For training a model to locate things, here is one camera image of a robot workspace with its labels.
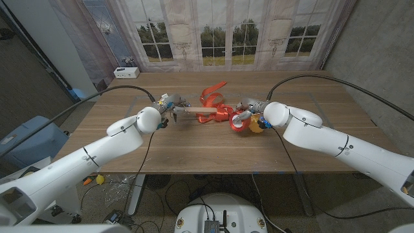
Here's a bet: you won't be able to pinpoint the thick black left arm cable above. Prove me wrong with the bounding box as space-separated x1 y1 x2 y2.
0 84 157 159

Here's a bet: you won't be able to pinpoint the thin black left wrist cable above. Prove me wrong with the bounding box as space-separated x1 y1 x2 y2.
122 128 157 221

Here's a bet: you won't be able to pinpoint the wooden clip hanger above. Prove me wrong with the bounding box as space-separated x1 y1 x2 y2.
172 106 221 124

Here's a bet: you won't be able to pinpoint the red ribbon with spool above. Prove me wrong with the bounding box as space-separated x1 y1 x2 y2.
197 80 252 133

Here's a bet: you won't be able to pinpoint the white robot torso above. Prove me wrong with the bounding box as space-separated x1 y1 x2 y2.
174 192 269 233

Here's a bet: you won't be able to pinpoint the grey electronics box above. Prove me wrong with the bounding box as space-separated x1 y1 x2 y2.
203 219 222 233

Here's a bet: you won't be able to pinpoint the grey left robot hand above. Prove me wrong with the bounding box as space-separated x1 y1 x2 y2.
151 93 192 124

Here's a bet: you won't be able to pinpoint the white robot base edge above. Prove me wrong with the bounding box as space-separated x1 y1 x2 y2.
0 223 132 233

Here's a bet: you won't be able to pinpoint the yellow toy pineapple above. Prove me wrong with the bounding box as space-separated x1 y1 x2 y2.
248 113 265 134

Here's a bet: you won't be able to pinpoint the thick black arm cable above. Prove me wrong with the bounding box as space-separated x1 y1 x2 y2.
0 84 157 159
266 74 414 123

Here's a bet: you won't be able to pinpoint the small black floor device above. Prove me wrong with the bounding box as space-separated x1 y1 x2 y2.
105 209 133 227

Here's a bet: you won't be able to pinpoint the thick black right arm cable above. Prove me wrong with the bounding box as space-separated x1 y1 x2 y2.
266 74 414 123

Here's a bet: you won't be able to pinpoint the clear plastic sheet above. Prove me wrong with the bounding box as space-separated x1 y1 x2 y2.
105 174 137 208

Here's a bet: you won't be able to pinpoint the black yellow foot pedal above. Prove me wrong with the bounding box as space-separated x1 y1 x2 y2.
18 166 41 178

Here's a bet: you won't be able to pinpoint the white power strip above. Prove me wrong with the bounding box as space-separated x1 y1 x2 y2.
113 66 141 80

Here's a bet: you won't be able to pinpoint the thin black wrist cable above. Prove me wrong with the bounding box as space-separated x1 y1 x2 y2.
270 125 414 220
122 128 157 221

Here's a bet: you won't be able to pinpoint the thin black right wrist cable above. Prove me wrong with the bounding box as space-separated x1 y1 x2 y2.
270 125 414 220

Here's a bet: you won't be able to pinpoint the printed window backdrop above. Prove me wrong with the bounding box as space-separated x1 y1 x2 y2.
48 0 357 95

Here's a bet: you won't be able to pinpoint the grey table leg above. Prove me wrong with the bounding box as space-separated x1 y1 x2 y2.
292 173 315 217

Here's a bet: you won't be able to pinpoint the white table leg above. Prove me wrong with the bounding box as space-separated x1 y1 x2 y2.
127 174 147 216

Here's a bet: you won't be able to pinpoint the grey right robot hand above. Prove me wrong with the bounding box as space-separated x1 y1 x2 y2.
232 97 270 126

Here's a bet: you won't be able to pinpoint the blue plastic bin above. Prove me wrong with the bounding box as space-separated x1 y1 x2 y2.
0 115 70 170

